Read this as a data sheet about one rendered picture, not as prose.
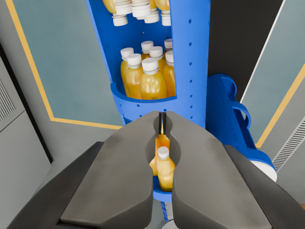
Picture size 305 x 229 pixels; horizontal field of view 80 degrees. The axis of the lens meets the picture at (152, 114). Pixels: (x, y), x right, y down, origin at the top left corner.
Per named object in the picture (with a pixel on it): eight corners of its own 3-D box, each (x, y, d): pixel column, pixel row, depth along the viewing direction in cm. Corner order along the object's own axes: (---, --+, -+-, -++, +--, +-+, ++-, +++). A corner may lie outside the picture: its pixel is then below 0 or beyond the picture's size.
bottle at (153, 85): (148, 120, 60) (137, 65, 49) (169, 117, 59) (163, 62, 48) (148, 134, 54) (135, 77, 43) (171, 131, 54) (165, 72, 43)
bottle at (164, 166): (156, 181, 77) (150, 152, 66) (170, 173, 80) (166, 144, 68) (165, 195, 72) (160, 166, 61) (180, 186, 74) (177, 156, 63)
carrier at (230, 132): (220, 107, 169) (242, 82, 151) (247, 199, 100) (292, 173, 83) (193, 94, 164) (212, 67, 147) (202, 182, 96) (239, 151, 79)
